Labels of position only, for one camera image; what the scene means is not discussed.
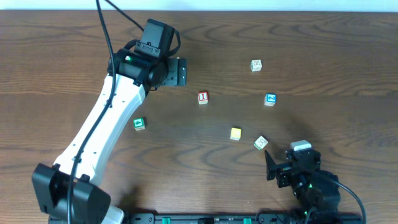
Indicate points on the green picture wooden block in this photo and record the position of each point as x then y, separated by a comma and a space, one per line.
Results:
139, 124

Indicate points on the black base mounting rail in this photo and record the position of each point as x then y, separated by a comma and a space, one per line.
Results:
261, 218

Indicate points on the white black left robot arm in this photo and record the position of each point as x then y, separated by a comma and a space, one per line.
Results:
69, 190

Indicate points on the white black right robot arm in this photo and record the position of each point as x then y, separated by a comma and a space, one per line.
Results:
312, 187

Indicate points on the yellow wooden block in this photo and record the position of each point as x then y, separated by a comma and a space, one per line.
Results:
235, 134

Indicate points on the plain picture wooden block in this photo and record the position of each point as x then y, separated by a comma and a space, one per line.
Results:
256, 65

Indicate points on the blue number 2 block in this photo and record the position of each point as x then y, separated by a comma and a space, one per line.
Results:
270, 99

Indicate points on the green R wooden block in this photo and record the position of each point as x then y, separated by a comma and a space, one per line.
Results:
260, 143

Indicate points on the red letter I block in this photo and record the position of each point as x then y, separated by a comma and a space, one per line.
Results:
202, 97

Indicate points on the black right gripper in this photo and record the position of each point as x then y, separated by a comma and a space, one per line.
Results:
282, 173

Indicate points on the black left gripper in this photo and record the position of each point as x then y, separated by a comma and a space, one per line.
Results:
181, 72

